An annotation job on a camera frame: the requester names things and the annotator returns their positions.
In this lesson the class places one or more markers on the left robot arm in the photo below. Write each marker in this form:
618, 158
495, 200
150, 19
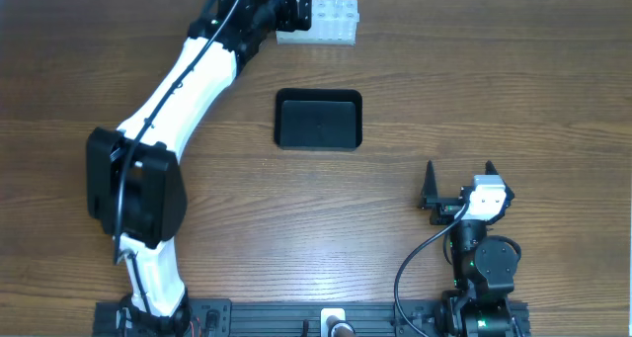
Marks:
197, 80

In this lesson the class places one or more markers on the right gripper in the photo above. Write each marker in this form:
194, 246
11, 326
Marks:
444, 209

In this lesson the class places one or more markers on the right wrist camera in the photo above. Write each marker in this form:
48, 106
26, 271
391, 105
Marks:
486, 196

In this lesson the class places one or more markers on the white test tube rack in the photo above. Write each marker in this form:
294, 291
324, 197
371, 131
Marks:
321, 30

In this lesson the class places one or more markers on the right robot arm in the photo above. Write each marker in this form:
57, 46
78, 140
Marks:
489, 268

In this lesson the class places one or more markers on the mounting rail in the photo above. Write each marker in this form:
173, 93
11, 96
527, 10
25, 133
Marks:
276, 319

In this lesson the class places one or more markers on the black tray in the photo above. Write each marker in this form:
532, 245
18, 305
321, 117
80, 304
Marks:
318, 122

